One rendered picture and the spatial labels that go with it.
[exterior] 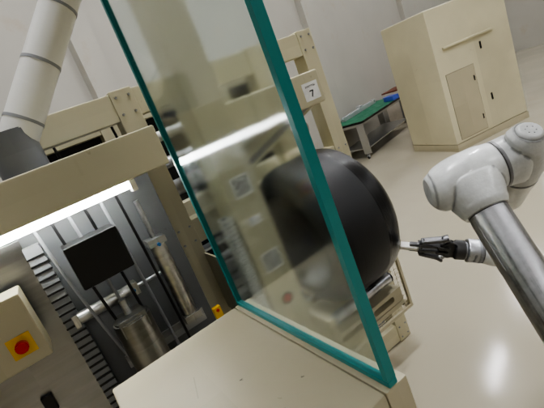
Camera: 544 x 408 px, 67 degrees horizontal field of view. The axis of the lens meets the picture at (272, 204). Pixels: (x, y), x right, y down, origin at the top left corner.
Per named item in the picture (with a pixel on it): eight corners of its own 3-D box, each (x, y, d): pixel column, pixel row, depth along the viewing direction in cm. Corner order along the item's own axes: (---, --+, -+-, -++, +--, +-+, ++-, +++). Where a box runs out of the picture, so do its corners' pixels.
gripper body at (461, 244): (469, 249, 148) (443, 247, 150) (464, 265, 154) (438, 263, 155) (465, 235, 154) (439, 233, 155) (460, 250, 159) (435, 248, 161)
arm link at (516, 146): (523, 150, 119) (478, 168, 120) (535, 104, 105) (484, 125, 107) (554, 181, 111) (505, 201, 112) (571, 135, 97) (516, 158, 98)
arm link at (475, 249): (480, 268, 153) (463, 267, 153) (474, 251, 159) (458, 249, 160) (486, 252, 147) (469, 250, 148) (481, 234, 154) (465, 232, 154)
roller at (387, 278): (332, 331, 154) (333, 325, 151) (323, 322, 156) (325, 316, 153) (392, 282, 170) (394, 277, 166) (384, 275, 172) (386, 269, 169)
